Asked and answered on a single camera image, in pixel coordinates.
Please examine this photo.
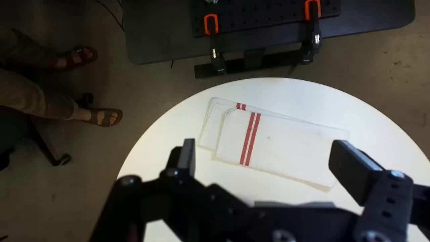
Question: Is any black perforated breadboard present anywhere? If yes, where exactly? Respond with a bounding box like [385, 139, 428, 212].
[191, 0, 343, 37]

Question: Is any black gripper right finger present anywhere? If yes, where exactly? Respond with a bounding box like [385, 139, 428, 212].
[328, 138, 416, 242]

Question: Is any black clamp with orange trigger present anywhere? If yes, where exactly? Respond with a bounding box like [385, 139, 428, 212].
[244, 0, 326, 68]
[194, 12, 253, 80]

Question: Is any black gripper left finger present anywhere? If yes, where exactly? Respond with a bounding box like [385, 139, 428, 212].
[163, 137, 199, 180]

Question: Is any seated person in khaki trousers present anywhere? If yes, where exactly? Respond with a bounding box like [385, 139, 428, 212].
[0, 28, 125, 129]

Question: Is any white towel with red stripes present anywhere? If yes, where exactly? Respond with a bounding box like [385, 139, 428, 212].
[198, 95, 351, 193]

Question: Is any black office chair base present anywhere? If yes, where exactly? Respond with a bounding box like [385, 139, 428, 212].
[0, 91, 96, 172]

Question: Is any black cart top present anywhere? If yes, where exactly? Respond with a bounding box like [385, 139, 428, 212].
[121, 0, 416, 65]

